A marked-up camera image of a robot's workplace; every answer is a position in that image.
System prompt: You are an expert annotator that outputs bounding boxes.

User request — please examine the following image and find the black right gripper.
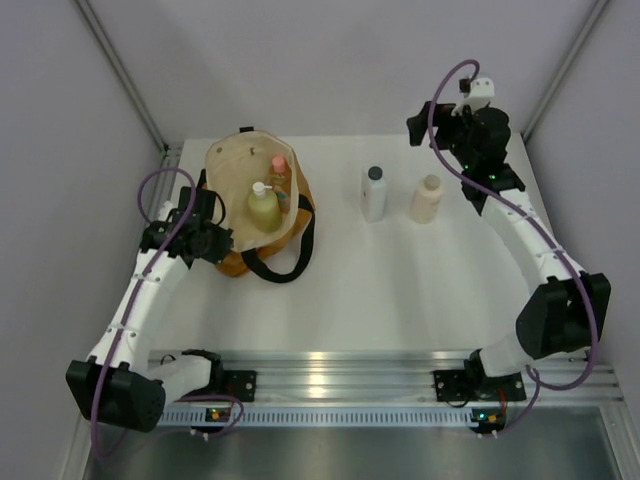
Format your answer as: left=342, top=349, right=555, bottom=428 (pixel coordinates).
left=404, top=101, right=477, bottom=170

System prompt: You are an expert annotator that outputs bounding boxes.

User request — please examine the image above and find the yellow-green pump bottle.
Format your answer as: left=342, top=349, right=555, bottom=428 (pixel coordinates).
left=248, top=182, right=282, bottom=233

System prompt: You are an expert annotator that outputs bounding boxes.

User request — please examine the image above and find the white bottle dark cap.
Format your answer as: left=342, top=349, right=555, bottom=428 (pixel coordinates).
left=361, top=166, right=388, bottom=223

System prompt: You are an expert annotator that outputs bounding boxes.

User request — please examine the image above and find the tan canvas bag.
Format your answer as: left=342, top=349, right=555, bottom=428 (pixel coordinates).
left=204, top=128, right=316, bottom=284

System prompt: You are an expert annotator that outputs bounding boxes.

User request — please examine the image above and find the beige round jar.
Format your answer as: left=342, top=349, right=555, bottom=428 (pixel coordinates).
left=410, top=174, right=443, bottom=224

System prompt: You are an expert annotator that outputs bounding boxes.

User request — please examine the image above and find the pink capped orange bottle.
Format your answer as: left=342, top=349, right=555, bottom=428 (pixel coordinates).
left=268, top=156, right=292, bottom=213

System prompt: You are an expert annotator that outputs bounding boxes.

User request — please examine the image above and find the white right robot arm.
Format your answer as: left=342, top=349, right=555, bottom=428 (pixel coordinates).
left=407, top=101, right=611, bottom=397

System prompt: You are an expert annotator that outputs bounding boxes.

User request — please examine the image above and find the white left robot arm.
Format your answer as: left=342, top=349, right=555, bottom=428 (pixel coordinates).
left=65, top=187, right=233, bottom=432

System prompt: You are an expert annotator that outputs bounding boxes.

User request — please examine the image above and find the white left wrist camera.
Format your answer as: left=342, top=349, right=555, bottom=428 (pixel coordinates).
left=156, top=200, right=176, bottom=221

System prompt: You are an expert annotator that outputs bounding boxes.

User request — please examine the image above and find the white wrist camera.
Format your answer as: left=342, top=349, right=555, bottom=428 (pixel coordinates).
left=156, top=200, right=176, bottom=221
left=452, top=76, right=495, bottom=116

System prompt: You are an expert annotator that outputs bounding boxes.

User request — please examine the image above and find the black bag strap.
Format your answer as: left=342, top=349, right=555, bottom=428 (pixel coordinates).
left=240, top=194, right=316, bottom=284

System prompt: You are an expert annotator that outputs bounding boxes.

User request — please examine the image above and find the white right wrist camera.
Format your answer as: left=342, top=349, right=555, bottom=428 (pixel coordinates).
left=452, top=76, right=495, bottom=116

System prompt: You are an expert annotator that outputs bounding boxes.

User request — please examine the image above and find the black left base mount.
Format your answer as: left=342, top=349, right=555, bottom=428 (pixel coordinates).
left=219, top=370, right=258, bottom=403

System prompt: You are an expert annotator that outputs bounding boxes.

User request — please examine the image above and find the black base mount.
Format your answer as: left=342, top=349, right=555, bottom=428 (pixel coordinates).
left=432, top=369, right=527, bottom=404
left=219, top=370, right=258, bottom=403

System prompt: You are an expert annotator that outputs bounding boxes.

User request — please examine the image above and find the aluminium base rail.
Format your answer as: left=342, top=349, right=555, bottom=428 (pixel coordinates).
left=149, top=351, right=623, bottom=433

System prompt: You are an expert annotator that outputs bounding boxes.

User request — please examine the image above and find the left aluminium frame post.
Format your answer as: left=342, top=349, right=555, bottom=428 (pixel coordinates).
left=71, top=0, right=182, bottom=156

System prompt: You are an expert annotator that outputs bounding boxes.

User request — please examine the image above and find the aluminium frame post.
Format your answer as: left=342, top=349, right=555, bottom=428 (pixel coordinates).
left=71, top=0, right=182, bottom=156
left=521, top=0, right=613, bottom=144

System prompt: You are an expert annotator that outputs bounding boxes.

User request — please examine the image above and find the right aluminium frame post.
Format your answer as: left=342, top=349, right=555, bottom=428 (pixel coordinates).
left=521, top=0, right=613, bottom=144

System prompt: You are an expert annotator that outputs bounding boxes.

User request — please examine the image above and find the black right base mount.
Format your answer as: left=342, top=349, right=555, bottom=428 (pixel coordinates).
left=432, top=369, right=527, bottom=404

